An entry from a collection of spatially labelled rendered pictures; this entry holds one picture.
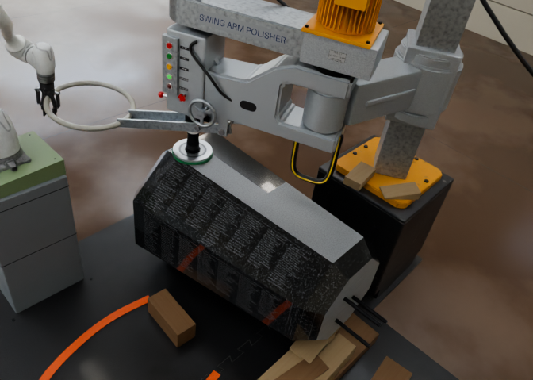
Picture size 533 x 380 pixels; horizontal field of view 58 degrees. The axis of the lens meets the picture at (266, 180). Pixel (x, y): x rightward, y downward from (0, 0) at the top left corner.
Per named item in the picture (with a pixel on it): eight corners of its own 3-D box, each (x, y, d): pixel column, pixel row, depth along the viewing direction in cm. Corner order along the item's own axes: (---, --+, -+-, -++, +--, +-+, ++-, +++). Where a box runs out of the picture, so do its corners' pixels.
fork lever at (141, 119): (243, 120, 252) (242, 111, 250) (228, 137, 238) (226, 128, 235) (135, 114, 278) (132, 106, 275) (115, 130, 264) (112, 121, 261)
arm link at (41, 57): (60, 71, 262) (42, 62, 265) (58, 44, 252) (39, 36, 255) (44, 78, 254) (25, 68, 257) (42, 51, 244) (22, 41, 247)
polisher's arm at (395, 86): (412, 78, 277) (426, 37, 262) (459, 108, 257) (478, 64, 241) (312, 104, 240) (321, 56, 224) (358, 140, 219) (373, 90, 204)
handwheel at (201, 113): (223, 123, 237) (225, 96, 228) (213, 132, 230) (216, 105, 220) (195, 114, 240) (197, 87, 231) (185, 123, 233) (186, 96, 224)
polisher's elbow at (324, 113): (324, 109, 236) (332, 72, 224) (350, 129, 224) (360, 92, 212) (293, 117, 226) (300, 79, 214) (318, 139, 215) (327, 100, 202)
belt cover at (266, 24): (378, 67, 213) (389, 30, 203) (367, 90, 194) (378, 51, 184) (185, 13, 234) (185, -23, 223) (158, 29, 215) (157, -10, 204)
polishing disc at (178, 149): (220, 151, 267) (220, 149, 266) (193, 167, 253) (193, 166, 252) (192, 135, 276) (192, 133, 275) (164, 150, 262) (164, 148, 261)
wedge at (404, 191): (412, 188, 274) (415, 181, 271) (418, 200, 266) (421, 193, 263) (378, 187, 270) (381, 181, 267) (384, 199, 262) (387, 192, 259)
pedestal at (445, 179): (347, 210, 372) (372, 130, 326) (422, 260, 340) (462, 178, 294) (291, 251, 331) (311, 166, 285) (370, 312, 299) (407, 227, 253)
